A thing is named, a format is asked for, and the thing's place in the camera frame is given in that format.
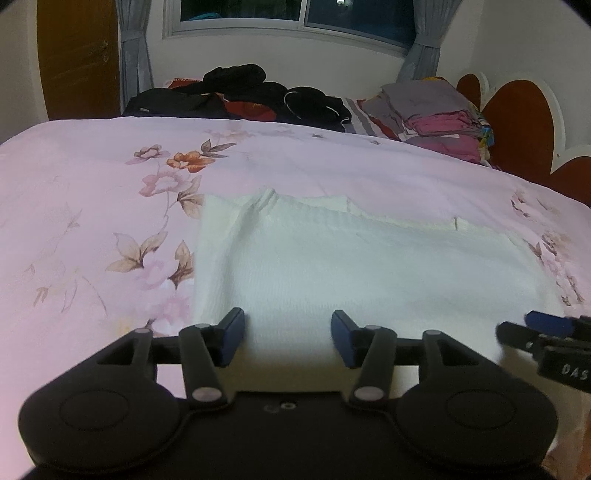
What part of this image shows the white knitted sweater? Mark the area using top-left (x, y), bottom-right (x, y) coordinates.
top-left (193, 187), bottom-right (570, 394)

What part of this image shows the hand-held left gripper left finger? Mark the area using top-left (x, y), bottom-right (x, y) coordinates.
top-left (95, 307), bottom-right (246, 411)

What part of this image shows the pile of folded clothes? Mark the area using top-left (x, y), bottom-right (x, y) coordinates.
top-left (360, 76), bottom-right (496, 166)

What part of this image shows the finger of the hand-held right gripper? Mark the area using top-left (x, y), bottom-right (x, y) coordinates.
top-left (525, 311), bottom-right (583, 340)
top-left (495, 322), bottom-right (555, 357)

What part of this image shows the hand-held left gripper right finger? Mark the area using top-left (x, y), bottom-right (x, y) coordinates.
top-left (331, 309), bottom-right (503, 411)

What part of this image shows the sliding glass window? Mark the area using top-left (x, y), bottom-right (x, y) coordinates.
top-left (161, 0), bottom-right (422, 57)

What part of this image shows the grey striped cloth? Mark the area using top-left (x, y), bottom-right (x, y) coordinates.
top-left (341, 97), bottom-right (403, 140)

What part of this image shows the grey curtain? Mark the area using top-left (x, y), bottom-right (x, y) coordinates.
top-left (113, 0), bottom-right (156, 112)
top-left (397, 0), bottom-right (463, 88)

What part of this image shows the red and white headboard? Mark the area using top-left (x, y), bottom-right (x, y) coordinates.
top-left (455, 71), bottom-right (591, 209)

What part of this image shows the pink floral bed sheet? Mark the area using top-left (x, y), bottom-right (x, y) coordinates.
top-left (0, 115), bottom-right (591, 478)

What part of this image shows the pile of dark clothes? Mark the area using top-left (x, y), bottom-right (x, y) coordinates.
top-left (121, 64), bottom-right (352, 133)

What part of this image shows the brown wooden door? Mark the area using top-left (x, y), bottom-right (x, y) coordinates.
top-left (37, 0), bottom-right (123, 123)

